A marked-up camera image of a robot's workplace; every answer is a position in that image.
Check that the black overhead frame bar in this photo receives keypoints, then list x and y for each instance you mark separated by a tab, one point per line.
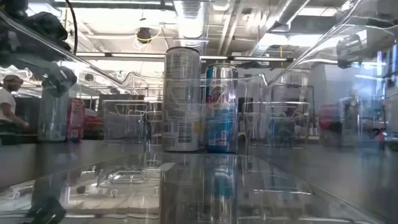
217	58

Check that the person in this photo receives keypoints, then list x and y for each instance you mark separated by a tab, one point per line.
6	102

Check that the clear plastic bin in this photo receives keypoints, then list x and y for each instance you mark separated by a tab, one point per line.
124	124
276	130
280	193

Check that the red soda can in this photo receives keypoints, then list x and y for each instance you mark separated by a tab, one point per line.
76	119

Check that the silver ceiling duct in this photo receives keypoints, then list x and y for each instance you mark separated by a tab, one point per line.
280	21
189	18

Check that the blue silver energy drink can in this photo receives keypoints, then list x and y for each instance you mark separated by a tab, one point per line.
221	112

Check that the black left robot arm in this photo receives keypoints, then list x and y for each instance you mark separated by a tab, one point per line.
46	28

